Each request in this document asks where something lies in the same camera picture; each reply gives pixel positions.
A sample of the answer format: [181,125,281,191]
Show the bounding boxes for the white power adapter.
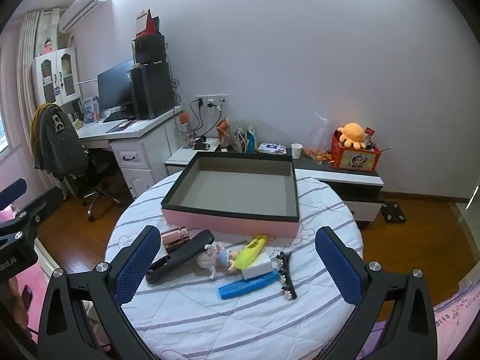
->
[241,252,274,280]

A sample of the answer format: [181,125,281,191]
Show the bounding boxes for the white air conditioner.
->
[59,0,109,33]

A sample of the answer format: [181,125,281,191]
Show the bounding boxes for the white glass-door cabinet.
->
[32,47,81,107]

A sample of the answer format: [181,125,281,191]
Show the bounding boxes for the orange peels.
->
[304,148,332,163]

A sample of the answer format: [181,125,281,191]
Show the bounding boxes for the black box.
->
[132,34,166,65]

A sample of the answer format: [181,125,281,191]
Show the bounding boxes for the pink printed bedsheet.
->
[433,281,480,360]

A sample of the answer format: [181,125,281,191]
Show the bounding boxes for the orange-capped bottle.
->
[179,112,194,149]

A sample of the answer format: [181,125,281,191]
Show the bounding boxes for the red tin box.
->
[331,131,381,173]

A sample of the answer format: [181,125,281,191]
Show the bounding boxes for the black white low cabinet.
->
[294,155,385,229]

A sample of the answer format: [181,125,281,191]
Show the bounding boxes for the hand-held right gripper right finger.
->
[315,227,439,360]

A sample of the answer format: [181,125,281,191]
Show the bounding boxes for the black bathroom scale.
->
[380,201,407,224]

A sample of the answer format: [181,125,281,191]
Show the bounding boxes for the yellow highlighter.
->
[234,234,269,270]

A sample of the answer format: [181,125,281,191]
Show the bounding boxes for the black keyboard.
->
[103,110,136,122]

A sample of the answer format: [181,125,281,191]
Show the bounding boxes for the black computer monitor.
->
[97,60,136,113]

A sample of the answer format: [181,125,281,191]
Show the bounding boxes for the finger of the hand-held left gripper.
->
[15,187,64,231]
[0,179,28,211]

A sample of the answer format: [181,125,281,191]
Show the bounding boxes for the brown snack bag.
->
[217,119,233,149]

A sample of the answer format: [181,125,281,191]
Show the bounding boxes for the black power cable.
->
[189,99,205,139]

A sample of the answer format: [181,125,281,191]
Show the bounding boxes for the white desk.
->
[77,105,184,199]

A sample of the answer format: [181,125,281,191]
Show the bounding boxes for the black remote control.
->
[145,230,215,285]

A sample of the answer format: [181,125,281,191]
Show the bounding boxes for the striped curtain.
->
[17,9,61,106]

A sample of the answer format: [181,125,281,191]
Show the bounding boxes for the rose gold cylinder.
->
[161,226,190,253]

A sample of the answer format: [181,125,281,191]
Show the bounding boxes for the clear plastic bag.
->
[311,112,332,151]

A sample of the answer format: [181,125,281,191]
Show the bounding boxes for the white wall outlet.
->
[196,94,229,107]

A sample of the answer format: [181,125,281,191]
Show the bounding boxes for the blue white box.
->
[83,97,99,122]

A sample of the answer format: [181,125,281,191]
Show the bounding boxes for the orange octopus plush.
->
[337,122,370,148]

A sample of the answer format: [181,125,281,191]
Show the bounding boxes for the black computer tower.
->
[129,62,176,120]

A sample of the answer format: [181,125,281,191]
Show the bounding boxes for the white bedside table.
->
[165,137,220,175]

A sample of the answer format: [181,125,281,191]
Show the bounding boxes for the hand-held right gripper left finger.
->
[36,225,162,360]

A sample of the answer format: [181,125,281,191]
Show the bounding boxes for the pig doll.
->
[197,243,241,281]

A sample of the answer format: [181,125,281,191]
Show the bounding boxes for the grey jacket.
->
[31,102,89,175]

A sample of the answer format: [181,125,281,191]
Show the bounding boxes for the black office chair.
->
[49,146,122,222]

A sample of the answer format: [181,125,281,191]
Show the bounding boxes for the dark mouse pad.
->
[106,119,145,134]

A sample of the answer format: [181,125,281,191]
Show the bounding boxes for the pink storage box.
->
[161,152,301,239]

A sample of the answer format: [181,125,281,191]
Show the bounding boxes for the blue toothbrush case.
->
[218,270,281,301]

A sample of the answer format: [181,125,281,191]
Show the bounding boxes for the wet wipes pack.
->
[257,142,287,155]

